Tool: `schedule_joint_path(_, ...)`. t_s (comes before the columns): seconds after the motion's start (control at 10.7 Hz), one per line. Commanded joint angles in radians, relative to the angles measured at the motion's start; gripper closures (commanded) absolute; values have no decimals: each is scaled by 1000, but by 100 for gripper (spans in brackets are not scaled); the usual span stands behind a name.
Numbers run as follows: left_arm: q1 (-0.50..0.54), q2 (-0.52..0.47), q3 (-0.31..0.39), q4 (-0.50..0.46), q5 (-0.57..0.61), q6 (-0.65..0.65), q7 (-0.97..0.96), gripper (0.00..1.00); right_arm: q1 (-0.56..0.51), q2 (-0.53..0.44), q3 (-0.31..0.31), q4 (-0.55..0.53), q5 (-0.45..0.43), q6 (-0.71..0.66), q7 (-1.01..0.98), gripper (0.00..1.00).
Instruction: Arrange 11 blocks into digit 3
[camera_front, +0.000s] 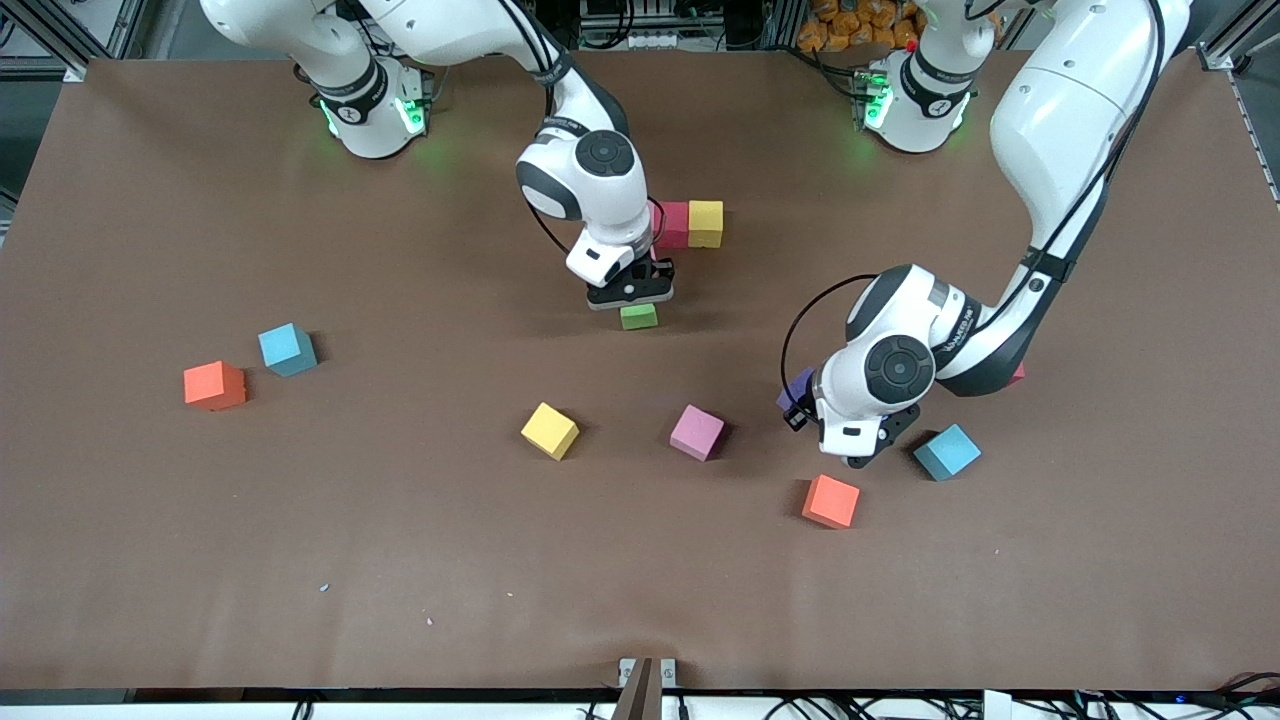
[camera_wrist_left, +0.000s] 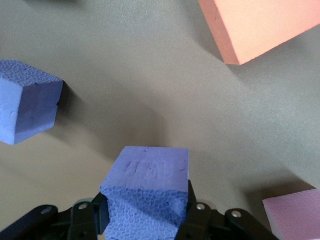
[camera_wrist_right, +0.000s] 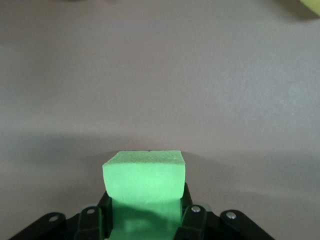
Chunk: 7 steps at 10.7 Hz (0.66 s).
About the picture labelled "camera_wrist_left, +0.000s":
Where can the pink foam cube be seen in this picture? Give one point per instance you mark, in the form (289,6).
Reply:
(295,215)

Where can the orange foam cube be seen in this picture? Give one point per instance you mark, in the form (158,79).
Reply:
(260,25)

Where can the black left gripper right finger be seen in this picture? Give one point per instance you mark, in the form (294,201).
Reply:
(202,222)

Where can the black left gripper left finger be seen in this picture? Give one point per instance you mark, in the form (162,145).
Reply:
(82,220)

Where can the purple foam cube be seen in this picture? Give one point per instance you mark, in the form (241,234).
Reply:
(25,102)
(147,190)

